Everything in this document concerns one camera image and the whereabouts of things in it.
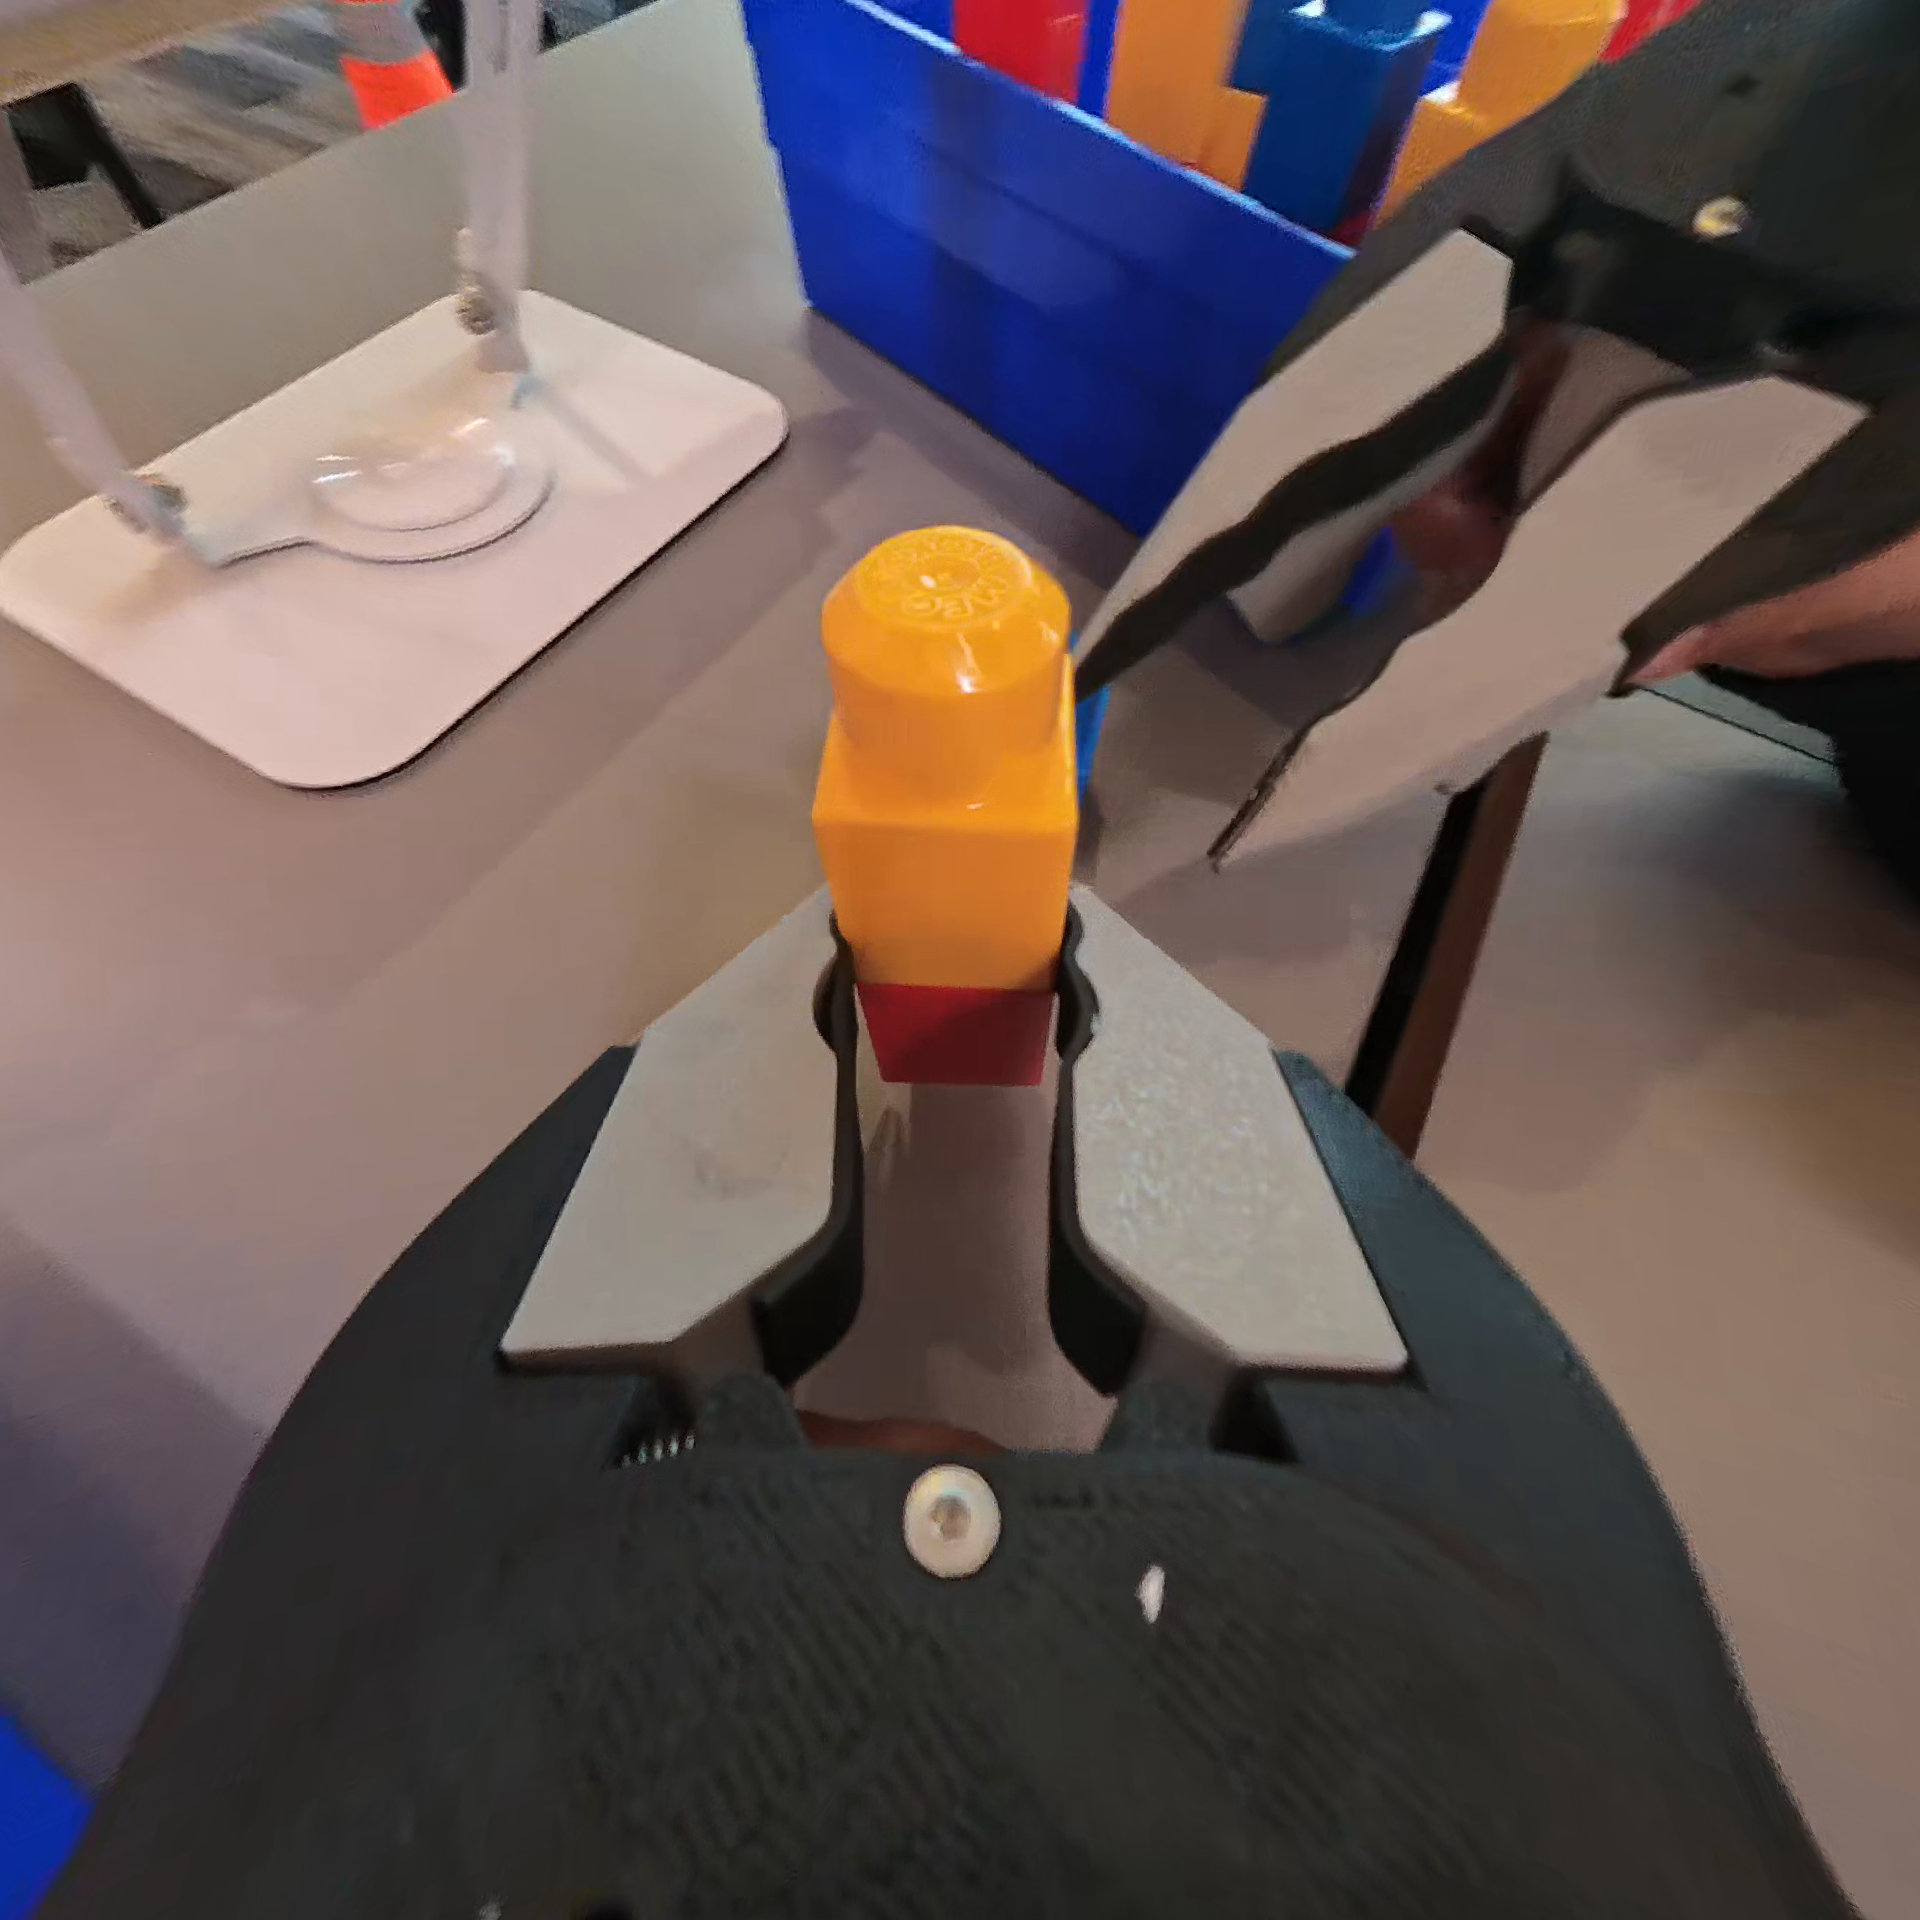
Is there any large red mega block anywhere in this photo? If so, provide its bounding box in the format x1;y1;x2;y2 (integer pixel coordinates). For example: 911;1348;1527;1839
951;0;1093;108

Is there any orange traffic cone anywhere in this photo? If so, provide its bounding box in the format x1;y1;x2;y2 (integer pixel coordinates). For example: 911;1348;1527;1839
335;0;457;130

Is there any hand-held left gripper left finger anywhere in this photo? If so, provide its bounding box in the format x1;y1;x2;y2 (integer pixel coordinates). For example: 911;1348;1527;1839
499;885;869;1389

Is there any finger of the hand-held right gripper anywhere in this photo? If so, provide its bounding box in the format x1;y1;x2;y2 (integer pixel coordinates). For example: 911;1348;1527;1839
1207;323;1874;872
1073;223;1521;700

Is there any large blue mega block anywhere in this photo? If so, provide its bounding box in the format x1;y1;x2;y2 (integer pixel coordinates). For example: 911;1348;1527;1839
1231;0;1452;244

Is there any large yellow mega block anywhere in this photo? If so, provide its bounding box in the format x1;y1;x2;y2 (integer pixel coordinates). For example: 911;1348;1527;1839
1380;0;1631;226
1107;0;1259;192

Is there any wooden board stand white base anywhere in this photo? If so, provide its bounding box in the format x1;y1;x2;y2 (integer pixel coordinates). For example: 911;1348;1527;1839
0;0;794;794

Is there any person's right hand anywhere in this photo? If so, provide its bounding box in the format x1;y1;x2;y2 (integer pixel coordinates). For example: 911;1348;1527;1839
1635;566;1920;684

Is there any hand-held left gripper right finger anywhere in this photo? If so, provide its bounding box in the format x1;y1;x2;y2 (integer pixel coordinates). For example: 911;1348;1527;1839
1047;885;1413;1443

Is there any small red mega block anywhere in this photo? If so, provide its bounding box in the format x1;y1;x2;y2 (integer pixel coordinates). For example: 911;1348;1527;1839
855;978;1057;1086

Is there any small yellow mega block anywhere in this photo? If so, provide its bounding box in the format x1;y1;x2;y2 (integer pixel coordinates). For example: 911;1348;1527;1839
812;526;1081;994

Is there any blue plastic bin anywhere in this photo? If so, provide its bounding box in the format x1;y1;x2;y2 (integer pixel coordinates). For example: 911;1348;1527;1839
744;0;1403;646

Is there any blue plastic object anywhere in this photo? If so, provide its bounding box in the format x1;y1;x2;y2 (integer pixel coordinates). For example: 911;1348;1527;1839
0;1710;97;1912

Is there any person's black garment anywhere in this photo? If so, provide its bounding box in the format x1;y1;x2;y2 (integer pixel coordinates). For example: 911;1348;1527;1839
1709;667;1920;902

